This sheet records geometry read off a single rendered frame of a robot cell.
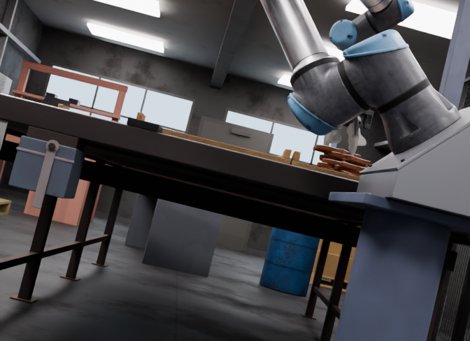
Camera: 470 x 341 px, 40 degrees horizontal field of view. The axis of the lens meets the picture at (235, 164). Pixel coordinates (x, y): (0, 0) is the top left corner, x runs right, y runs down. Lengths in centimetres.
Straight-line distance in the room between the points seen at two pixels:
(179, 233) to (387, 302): 535
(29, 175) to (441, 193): 92
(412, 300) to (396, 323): 5
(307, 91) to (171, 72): 1035
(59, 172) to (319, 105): 62
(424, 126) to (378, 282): 31
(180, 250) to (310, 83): 529
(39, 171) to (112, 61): 1022
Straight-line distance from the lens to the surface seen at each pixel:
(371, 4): 169
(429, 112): 128
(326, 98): 132
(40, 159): 156
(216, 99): 1160
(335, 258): 882
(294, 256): 692
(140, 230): 785
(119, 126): 154
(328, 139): 183
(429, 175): 116
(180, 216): 650
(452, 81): 373
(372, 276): 126
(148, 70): 1167
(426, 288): 128
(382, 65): 129
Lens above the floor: 80
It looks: 3 degrees up
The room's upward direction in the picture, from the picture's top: 14 degrees clockwise
